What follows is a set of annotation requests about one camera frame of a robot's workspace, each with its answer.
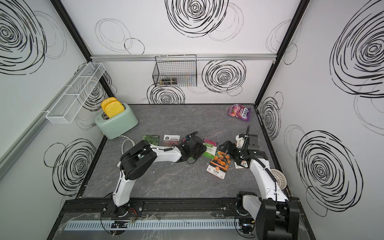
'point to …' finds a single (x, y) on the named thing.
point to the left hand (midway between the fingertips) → (208, 148)
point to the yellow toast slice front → (114, 108)
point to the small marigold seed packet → (243, 163)
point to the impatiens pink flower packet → (211, 147)
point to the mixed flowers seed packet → (171, 140)
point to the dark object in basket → (171, 81)
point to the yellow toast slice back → (107, 101)
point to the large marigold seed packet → (219, 164)
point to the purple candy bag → (240, 111)
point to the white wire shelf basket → (67, 106)
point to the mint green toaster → (118, 124)
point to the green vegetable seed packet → (153, 139)
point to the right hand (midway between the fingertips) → (227, 150)
